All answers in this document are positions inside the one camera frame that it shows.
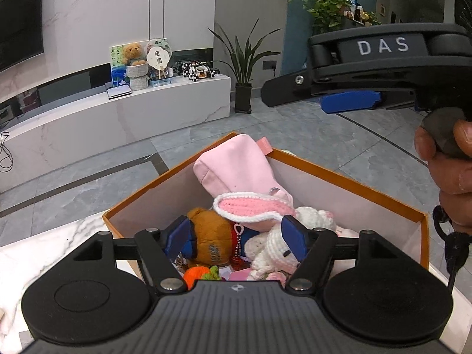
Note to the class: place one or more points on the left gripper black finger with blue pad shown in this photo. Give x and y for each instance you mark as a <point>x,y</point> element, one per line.
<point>299,86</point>
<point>158,249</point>
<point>313,249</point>

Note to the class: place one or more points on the person's right hand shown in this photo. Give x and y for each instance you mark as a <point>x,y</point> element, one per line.
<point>452,176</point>

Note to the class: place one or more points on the orange crochet carrot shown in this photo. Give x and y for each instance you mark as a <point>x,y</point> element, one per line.
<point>198,273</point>

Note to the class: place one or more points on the white crochet bunny toy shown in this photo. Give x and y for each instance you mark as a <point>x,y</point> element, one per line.
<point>270,257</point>

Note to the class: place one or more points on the brown plush bear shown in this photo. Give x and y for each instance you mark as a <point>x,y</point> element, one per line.
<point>211,240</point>

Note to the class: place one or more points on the green leafy pothos plant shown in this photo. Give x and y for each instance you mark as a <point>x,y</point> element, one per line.
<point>326,15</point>

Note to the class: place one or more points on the orange cardboard box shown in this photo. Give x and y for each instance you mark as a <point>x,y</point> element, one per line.
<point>355,207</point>

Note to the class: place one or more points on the tall potted plant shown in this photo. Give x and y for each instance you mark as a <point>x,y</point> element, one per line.
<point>243,59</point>

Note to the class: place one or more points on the pink fabric pouch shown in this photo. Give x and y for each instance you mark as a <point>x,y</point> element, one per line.
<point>238,166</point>

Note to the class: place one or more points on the black white toy car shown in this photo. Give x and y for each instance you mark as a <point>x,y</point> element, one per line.
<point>195,70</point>

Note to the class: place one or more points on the white marble tv cabinet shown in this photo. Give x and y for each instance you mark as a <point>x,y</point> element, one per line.
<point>97,124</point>

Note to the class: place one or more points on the round paper fan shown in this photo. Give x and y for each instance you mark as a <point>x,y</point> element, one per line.
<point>158,58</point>

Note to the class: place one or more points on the green printed tissue box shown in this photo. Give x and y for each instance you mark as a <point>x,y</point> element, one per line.
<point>118,66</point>

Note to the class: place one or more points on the small teddy bear decoration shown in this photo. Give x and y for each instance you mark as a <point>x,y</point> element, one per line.
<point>132,54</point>

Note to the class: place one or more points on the black television screen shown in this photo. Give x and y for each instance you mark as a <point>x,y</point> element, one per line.
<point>21,31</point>

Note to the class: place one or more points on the red heart keychain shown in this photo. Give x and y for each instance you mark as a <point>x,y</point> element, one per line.
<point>240,235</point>

